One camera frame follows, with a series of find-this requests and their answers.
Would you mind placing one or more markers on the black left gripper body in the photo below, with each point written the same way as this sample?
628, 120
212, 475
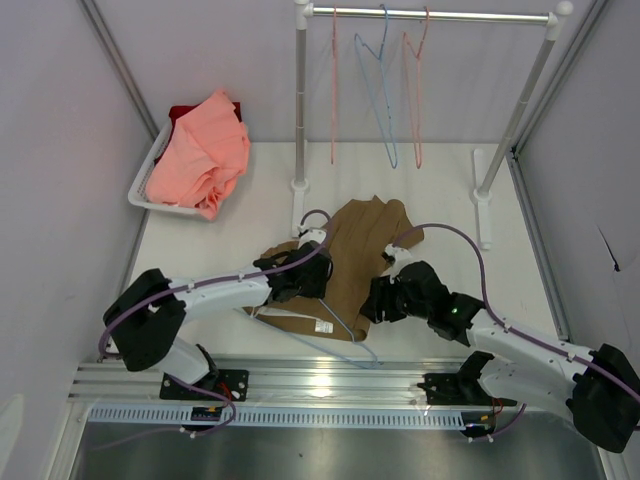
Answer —
314, 288

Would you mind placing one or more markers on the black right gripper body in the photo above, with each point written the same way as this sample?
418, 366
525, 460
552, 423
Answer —
382, 298

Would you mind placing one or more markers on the tan pleated skirt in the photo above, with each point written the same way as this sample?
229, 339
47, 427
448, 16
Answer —
360, 231

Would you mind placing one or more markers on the blue wire hanger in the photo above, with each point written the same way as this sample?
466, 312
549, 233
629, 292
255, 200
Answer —
382, 109
328, 346

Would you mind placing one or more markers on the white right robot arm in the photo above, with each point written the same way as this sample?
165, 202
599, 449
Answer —
595, 390

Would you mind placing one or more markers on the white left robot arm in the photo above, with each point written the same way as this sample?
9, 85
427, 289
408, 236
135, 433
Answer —
144, 322

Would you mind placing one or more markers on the salmon pink garment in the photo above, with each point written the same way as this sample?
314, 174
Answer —
202, 181

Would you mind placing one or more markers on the white perforated laundry basket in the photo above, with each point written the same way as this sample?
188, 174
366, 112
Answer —
137, 192

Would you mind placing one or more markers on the dark red garment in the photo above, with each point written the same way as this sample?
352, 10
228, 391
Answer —
178, 111

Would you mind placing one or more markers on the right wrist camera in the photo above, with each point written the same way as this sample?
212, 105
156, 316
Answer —
397, 258

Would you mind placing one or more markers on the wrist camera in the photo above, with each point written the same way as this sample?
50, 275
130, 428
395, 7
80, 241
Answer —
311, 235
397, 258

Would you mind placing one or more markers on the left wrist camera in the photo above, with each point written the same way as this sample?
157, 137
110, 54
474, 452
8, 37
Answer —
311, 235

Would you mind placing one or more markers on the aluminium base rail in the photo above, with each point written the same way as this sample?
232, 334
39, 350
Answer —
313, 382

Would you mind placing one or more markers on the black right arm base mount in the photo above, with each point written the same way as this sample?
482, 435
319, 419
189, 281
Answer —
461, 388

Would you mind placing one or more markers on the pink wire hanger right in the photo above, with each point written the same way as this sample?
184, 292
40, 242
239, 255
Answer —
412, 64

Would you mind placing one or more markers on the pink wire hanger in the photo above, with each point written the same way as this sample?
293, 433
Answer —
334, 87
412, 64

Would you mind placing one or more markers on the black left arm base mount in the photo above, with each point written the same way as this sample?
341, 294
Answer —
231, 383

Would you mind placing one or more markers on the slotted white cable duct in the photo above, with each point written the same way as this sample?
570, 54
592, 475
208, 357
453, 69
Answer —
278, 417

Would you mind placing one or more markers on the pink wire hanger left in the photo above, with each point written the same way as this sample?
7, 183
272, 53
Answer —
334, 87

